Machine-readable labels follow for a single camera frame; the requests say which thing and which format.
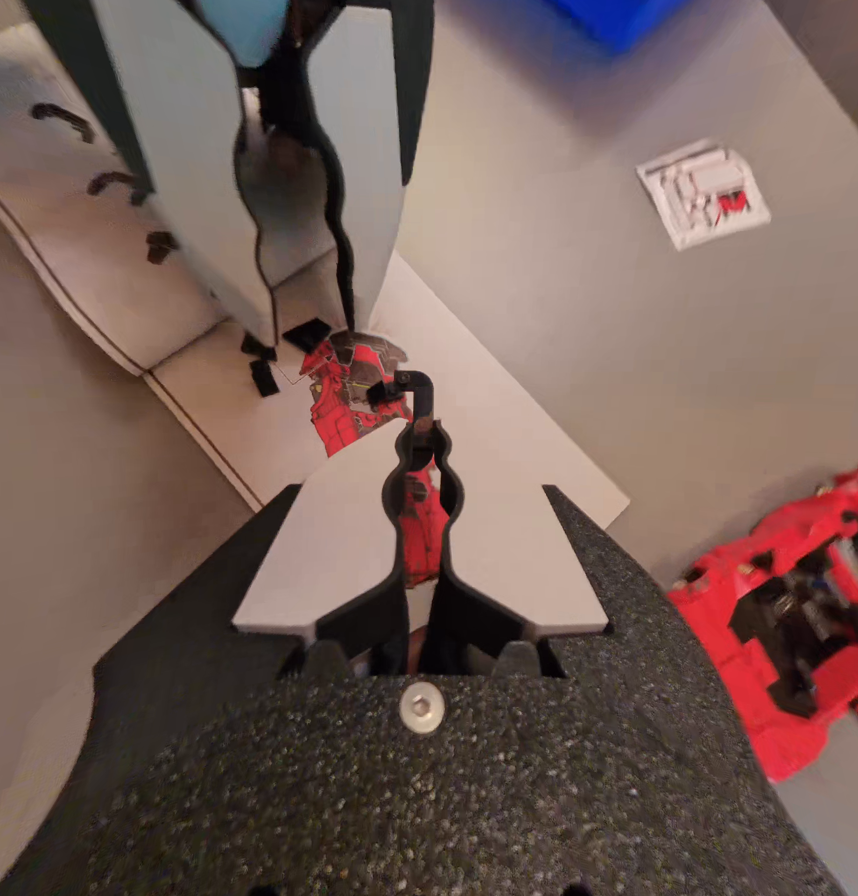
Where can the black lego arch piece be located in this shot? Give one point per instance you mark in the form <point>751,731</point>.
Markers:
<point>423,395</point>

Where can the lego sticker sheet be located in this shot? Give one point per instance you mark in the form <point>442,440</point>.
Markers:
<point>702,196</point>

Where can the black lego wedge plate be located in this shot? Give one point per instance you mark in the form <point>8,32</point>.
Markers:
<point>306,334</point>
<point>257,348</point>

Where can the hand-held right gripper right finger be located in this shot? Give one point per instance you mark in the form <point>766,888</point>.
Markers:
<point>520,560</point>

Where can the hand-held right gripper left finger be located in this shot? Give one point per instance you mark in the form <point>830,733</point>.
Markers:
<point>324,553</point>

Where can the blue plastic storage bin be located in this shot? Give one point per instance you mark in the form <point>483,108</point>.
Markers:
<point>611,17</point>

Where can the red lego car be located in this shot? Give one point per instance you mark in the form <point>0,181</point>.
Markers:
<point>751,602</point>

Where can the lego instruction booklet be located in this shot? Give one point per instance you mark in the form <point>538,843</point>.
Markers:
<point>506,455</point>

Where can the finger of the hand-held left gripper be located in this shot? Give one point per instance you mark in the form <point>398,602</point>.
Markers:
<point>184,140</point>
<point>366,140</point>

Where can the small black lego slope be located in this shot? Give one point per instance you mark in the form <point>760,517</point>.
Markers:
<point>262,379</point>
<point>381,394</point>

